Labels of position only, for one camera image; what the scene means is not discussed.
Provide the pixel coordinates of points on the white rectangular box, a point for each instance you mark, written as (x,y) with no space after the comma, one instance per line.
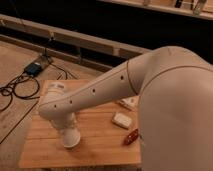
(122,120)

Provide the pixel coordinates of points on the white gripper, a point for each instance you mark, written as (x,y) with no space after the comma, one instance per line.
(67,122)

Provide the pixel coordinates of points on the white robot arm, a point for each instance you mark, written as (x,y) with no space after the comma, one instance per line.
(175,106)

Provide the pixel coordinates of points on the black power adapter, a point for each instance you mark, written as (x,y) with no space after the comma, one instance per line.
(33,69)

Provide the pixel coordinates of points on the red snack packet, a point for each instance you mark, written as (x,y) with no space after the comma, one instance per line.
(131,137)

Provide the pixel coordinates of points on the white ceramic cup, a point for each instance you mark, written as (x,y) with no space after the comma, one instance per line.
(70,137)

